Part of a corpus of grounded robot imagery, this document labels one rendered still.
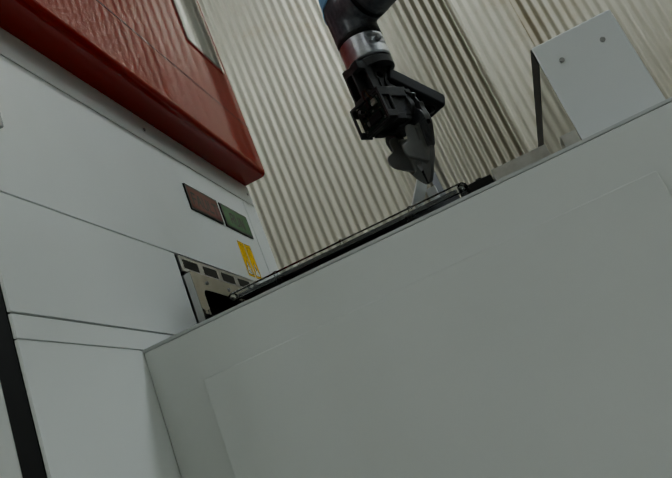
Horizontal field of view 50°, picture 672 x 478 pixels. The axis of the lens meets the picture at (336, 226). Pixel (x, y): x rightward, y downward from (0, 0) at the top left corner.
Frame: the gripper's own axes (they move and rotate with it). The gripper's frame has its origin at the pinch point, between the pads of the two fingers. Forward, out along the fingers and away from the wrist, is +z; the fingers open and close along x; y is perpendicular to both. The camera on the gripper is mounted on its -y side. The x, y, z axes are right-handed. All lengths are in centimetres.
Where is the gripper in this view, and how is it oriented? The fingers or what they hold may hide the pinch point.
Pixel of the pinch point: (429, 175)
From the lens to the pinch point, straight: 111.6
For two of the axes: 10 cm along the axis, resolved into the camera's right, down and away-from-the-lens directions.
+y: -7.5, 1.0, -6.5
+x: 5.6, -4.4, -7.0
